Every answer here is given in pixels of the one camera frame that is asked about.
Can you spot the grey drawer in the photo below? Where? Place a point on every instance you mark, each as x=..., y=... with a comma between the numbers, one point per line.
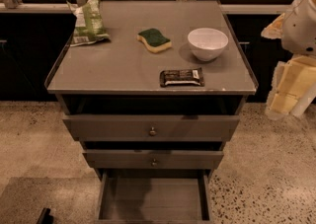
x=163, y=197
x=153, y=159
x=101, y=127

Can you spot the chocolate rxbar wrapper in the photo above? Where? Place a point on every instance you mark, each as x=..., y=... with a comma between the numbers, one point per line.
x=181, y=77

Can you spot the bottom grey drawer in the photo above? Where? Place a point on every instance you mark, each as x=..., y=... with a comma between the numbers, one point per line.
x=163, y=197

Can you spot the white bowl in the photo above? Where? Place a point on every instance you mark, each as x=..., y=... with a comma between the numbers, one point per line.
x=206, y=43

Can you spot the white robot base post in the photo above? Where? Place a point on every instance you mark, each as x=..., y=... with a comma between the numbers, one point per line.
x=304, y=101

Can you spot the grey drawer cabinet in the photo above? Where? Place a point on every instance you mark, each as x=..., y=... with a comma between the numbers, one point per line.
x=121, y=77

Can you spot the top grey drawer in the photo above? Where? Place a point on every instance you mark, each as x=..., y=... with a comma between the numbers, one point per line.
x=101, y=127

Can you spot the green yellow sponge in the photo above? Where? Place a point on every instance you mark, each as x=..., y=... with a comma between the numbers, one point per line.
x=154, y=41

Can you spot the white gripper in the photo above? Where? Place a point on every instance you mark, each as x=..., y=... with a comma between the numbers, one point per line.
x=300, y=27

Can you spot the black object on floor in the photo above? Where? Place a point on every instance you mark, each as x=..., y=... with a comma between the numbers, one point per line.
x=45, y=217

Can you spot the green chip bag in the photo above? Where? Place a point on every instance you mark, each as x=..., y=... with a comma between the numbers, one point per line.
x=89, y=26

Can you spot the middle grey drawer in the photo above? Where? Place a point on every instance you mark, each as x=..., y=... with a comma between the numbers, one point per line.
x=153, y=159

